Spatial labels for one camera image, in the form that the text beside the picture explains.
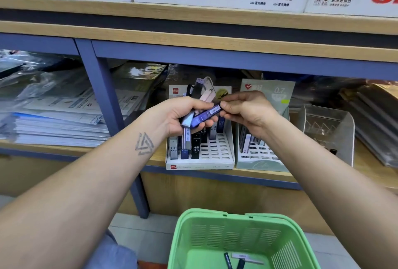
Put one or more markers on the person's left hand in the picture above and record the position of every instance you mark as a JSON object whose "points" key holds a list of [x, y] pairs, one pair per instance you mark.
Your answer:
{"points": [[171, 115]]}

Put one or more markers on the person's right hand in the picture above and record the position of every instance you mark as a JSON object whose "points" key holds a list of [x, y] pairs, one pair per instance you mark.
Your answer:
{"points": [[252, 109]]}

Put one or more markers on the pale green display box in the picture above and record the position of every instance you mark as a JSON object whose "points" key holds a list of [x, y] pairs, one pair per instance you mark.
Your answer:
{"points": [[273, 88]]}

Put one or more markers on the lead case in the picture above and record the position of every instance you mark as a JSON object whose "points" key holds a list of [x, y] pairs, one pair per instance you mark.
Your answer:
{"points": [[205, 115]]}

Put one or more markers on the bundle of lead cases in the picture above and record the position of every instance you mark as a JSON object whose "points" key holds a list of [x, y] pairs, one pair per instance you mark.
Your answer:
{"points": [[202, 88]]}

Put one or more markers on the white display box red label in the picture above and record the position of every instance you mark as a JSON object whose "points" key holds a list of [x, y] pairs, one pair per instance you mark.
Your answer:
{"points": [[214, 154]]}

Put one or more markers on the clear plastic display box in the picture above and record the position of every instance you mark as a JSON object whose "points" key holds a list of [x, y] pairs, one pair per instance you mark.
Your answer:
{"points": [[329, 126]]}

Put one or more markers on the green plastic basket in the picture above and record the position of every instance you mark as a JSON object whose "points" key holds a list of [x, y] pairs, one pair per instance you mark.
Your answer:
{"points": [[249, 225]]}

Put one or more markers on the pile of lead cases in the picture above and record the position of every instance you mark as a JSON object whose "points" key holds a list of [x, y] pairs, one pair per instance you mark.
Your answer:
{"points": [[239, 259]]}

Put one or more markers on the person's right forearm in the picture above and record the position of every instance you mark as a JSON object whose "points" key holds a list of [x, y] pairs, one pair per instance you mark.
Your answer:
{"points": [[348, 203]]}

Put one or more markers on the person's left forearm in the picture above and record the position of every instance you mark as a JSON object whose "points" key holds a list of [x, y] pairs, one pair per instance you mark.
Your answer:
{"points": [[68, 203]]}

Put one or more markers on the stack of wrapped paper packs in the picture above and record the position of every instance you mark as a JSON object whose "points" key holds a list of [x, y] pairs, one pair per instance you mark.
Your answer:
{"points": [[62, 110]]}

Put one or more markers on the dark plastic-wrapped packs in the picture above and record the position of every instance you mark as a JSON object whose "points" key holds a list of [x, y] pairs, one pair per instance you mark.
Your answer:
{"points": [[379, 116]]}

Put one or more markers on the colourful printed mat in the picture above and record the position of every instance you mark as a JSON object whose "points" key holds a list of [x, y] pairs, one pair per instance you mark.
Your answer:
{"points": [[152, 264]]}

